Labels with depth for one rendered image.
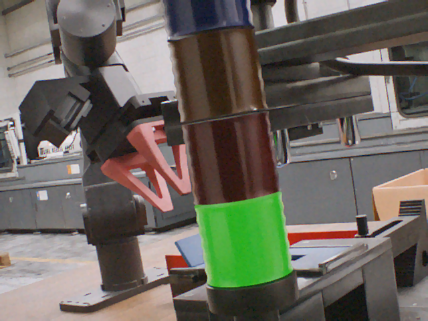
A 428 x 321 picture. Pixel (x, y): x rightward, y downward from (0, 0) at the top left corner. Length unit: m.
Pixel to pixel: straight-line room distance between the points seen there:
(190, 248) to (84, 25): 0.23
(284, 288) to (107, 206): 0.66
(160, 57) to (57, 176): 2.44
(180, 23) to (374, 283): 0.40
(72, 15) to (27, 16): 12.07
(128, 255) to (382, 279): 0.43
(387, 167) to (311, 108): 5.09
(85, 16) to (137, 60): 9.69
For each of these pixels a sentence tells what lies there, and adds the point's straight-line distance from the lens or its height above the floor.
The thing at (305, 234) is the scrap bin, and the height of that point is 0.96.
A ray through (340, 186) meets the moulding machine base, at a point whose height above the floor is 0.40.
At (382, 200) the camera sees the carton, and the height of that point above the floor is 0.67.
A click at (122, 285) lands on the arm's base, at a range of 0.96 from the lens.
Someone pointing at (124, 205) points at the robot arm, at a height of 1.03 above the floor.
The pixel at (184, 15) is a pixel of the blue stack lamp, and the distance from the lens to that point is 0.28.
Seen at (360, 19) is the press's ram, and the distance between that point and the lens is 0.49.
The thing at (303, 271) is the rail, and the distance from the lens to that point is 0.56.
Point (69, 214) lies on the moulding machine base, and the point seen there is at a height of 0.27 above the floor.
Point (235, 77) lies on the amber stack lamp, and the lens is 0.28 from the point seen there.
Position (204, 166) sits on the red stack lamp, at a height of 1.10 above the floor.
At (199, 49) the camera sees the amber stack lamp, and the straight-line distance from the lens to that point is 0.28.
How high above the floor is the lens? 1.12
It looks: 3 degrees down
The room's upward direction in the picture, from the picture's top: 9 degrees counter-clockwise
